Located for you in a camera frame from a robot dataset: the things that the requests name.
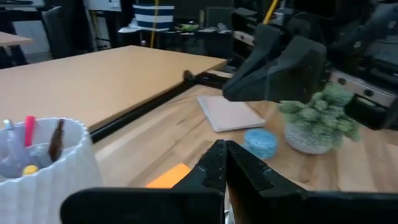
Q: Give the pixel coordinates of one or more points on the light wooden desk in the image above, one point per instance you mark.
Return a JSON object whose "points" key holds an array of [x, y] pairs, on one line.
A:
{"points": [[12, 39], [93, 81]]}

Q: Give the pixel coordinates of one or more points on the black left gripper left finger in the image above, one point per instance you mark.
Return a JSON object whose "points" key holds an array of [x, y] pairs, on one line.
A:
{"points": [[155, 205]]}

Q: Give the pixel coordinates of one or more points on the black aluminium table frame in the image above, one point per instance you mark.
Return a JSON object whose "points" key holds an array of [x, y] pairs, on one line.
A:
{"points": [[143, 110]]}

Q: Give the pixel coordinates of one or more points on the silver pen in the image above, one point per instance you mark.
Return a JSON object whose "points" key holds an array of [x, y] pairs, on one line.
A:
{"points": [[11, 137]]}

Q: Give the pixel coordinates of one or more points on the white ribbed mug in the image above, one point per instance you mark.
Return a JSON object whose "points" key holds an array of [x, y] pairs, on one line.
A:
{"points": [[46, 193]]}

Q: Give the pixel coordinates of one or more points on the green succulent in patterned pot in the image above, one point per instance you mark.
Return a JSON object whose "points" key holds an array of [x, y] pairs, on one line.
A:
{"points": [[314, 124]]}

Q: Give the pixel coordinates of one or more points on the yellow capped marker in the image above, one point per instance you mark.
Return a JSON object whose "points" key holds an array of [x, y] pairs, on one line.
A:
{"points": [[30, 170]]}

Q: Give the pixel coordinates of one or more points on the blue patterned bowl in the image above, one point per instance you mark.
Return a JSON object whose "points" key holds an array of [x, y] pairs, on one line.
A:
{"points": [[260, 143]]}

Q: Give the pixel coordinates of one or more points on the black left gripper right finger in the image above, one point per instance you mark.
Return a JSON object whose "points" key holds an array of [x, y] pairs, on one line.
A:
{"points": [[295, 208]]}

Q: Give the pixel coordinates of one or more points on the green object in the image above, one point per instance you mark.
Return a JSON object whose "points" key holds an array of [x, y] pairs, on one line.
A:
{"points": [[188, 27]]}

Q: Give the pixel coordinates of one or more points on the dark grey office chair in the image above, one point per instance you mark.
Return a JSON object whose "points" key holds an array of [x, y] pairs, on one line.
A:
{"points": [[62, 31]]}

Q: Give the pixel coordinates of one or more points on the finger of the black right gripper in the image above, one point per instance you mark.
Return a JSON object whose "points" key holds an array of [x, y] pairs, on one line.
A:
{"points": [[289, 77], [265, 43]]}

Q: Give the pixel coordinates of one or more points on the pink pen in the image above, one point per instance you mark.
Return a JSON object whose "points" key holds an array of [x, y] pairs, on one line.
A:
{"points": [[29, 130]]}

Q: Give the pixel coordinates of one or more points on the orange sticky note pad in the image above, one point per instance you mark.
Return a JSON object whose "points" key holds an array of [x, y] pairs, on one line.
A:
{"points": [[169, 177]]}

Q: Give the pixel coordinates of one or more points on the brown pen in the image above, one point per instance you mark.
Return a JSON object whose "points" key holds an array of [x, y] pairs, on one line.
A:
{"points": [[57, 141]]}

